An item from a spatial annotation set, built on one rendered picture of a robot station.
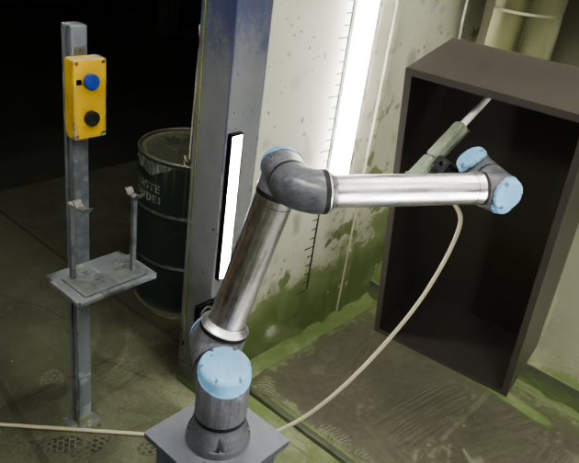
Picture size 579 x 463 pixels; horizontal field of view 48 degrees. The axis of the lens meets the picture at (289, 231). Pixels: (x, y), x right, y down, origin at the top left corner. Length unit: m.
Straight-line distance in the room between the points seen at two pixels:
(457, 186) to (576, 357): 1.90
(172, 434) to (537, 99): 1.46
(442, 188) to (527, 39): 1.79
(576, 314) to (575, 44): 1.35
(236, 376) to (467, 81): 1.14
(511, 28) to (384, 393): 1.84
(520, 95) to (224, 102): 1.01
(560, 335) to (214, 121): 2.03
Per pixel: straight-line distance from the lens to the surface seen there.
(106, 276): 2.41
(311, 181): 1.60
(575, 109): 2.08
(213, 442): 1.93
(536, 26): 3.40
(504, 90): 2.13
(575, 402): 3.53
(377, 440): 2.99
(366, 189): 1.65
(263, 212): 1.75
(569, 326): 3.53
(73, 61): 2.15
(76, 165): 2.33
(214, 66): 2.43
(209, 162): 2.53
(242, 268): 1.83
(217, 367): 1.83
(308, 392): 3.13
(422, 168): 2.21
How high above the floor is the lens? 2.07
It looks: 27 degrees down
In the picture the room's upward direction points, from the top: 8 degrees clockwise
